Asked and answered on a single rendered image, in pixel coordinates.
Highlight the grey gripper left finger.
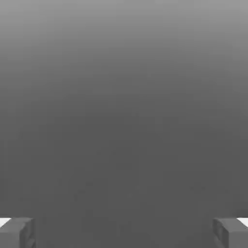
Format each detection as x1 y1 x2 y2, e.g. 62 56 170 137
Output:
0 217 37 248

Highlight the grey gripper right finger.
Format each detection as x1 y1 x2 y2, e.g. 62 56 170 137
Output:
212 217 248 248

